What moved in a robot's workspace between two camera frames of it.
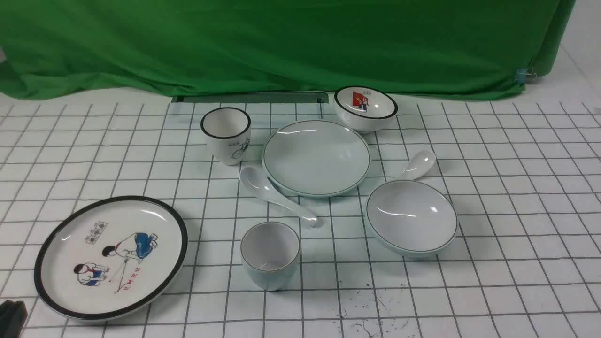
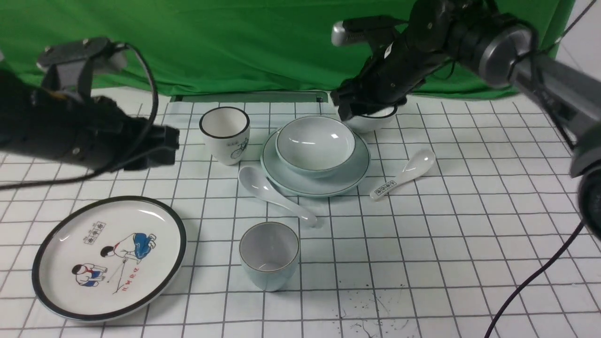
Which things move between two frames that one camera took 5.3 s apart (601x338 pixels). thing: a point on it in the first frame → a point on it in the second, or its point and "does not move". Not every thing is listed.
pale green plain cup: (271, 252) does not move
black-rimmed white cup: (227, 130) does not move
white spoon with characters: (419, 164) does not move
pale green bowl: (412, 218) → (315, 147)
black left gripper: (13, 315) → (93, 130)
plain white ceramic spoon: (254, 180) does not move
